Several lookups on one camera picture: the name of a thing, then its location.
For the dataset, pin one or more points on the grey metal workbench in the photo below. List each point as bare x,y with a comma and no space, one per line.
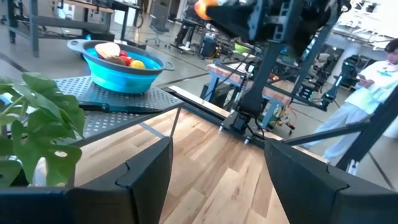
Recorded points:
34,28

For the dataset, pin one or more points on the red toy strawberry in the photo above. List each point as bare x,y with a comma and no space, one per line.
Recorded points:
123,53
127,61

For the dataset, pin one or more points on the orange toy pear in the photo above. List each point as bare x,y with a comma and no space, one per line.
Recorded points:
202,7

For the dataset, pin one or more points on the person's hand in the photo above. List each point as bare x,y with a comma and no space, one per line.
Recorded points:
367,83

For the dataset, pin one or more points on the grey perforated metal shelf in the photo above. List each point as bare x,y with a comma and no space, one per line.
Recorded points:
130,99

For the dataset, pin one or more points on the person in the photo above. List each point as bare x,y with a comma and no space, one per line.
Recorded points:
367,99

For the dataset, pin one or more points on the green bin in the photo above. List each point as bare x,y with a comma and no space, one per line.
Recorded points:
242,48

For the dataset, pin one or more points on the grey office chair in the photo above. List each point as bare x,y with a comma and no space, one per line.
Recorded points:
159,18

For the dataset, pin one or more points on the toy kiwi half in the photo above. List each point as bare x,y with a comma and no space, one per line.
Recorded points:
115,60

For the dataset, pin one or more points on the black kitchen knife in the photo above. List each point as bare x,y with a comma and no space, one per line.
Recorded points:
118,108

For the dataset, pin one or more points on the phone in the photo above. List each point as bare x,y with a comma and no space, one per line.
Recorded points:
361,76

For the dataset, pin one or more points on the green plant in white pot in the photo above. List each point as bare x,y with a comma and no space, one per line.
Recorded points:
40,124

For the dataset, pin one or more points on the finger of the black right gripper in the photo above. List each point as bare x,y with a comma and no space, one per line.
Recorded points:
239,21

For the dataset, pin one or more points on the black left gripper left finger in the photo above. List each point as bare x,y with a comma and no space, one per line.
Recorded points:
143,186

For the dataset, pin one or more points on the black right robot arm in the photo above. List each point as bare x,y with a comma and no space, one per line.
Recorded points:
258,93

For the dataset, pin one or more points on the blue grey collapsible colander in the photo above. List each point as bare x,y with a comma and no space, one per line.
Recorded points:
118,77

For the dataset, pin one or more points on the black background robot arm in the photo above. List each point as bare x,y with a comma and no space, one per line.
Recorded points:
339,81

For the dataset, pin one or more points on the red toy peach half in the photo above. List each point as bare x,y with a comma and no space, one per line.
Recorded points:
107,49

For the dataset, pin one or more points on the yellow toy lemon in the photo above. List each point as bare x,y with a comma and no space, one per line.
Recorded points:
137,64

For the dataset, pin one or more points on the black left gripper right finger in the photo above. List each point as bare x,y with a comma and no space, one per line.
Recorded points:
311,193

